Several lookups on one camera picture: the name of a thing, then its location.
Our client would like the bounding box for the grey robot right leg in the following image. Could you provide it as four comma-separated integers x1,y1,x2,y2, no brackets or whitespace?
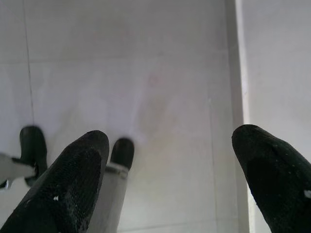
91,137,135,233

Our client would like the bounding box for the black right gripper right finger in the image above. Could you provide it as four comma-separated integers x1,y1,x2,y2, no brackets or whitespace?
232,124,311,233

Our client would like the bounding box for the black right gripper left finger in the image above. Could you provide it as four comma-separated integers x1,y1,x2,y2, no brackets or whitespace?
0,130,110,233

